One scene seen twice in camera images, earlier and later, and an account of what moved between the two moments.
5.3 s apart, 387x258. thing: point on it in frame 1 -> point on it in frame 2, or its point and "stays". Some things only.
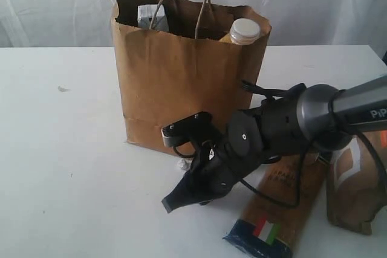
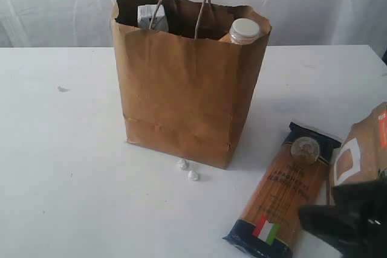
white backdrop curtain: (72, 8) stays
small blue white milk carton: (146, 13) stays
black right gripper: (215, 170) -> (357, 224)
